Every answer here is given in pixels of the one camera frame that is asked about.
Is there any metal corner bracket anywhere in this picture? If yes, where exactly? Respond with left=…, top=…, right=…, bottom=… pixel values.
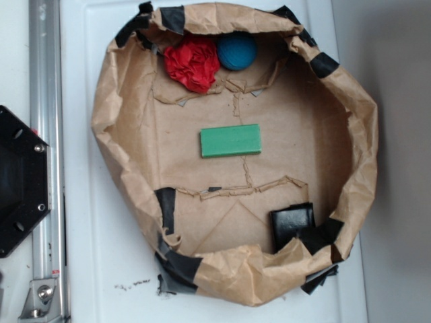
left=18, top=278, right=59, bottom=322

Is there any blue ball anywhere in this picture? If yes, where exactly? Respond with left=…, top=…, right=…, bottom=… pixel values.
left=217, top=32, right=257, bottom=71

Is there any green rectangular block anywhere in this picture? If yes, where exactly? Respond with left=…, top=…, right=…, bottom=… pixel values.
left=200, top=124, right=262, bottom=158

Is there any brown paper bag bin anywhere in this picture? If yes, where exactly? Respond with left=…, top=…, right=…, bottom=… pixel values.
left=92, top=3, right=378, bottom=306

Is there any white tray board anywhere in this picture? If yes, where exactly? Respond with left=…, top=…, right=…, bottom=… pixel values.
left=60, top=1, right=368, bottom=322

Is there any black box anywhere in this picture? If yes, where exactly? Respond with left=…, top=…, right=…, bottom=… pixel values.
left=269, top=202, right=315, bottom=252

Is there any aluminium extrusion rail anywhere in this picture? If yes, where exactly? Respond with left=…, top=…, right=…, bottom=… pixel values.
left=29, top=1, right=71, bottom=322

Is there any red crumpled paper ball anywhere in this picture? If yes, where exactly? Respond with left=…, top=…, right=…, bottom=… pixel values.
left=164, top=35, right=220, bottom=94

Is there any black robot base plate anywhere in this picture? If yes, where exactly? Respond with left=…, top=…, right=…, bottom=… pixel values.
left=1, top=106, right=51, bottom=258

